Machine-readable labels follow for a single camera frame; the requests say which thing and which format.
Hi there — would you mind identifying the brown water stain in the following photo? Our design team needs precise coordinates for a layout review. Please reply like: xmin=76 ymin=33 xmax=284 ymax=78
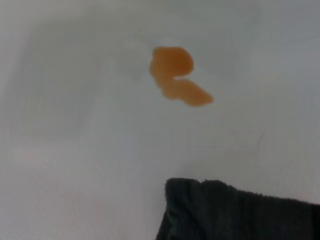
xmin=149 ymin=46 xmax=215 ymax=108

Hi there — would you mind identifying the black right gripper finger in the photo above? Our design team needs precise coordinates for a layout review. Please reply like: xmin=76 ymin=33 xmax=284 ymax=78
xmin=310 ymin=203 xmax=320 ymax=240

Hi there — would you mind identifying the dark blue rag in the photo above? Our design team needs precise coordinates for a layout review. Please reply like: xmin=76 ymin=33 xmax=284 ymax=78
xmin=154 ymin=177 xmax=320 ymax=240

